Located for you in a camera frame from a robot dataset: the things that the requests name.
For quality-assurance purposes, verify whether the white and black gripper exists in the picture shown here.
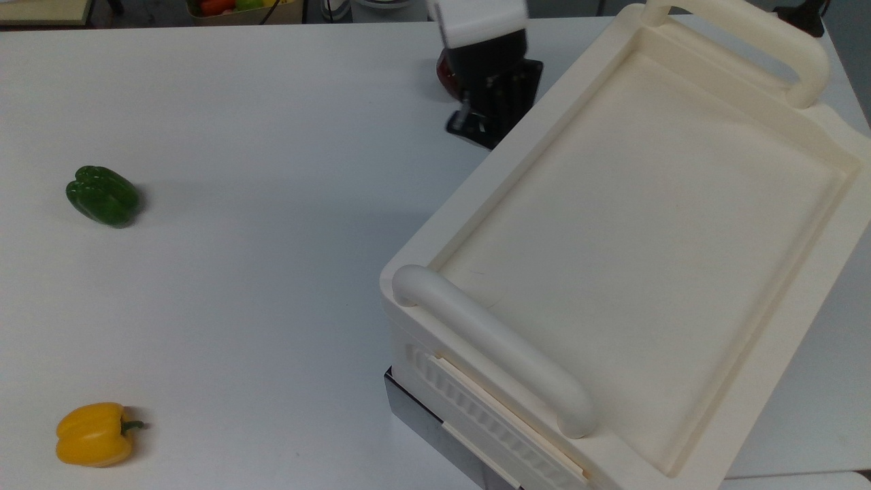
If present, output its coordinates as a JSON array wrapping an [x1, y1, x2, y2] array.
[[427, 0, 544, 150]]

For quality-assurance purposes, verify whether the cream plastic cabinet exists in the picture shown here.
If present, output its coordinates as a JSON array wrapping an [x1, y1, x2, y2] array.
[[379, 0, 871, 490]]

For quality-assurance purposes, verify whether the dark red bell pepper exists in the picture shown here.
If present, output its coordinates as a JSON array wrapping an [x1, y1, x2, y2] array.
[[436, 53, 458, 98]]

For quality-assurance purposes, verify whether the white round container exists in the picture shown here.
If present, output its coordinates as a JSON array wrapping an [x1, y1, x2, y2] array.
[[350, 0, 431, 22]]

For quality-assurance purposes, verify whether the cardboard box of vegetables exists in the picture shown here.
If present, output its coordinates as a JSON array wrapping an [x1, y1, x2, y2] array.
[[186, 0, 304, 26]]

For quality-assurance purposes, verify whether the green bell pepper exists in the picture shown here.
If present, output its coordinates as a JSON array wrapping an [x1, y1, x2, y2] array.
[[65, 165, 141, 228]]

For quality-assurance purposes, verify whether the wooden side table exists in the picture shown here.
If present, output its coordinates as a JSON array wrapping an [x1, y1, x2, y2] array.
[[0, 0, 95, 27]]

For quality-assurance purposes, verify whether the yellow bell pepper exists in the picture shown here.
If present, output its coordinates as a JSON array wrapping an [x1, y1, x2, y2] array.
[[56, 402, 146, 468]]

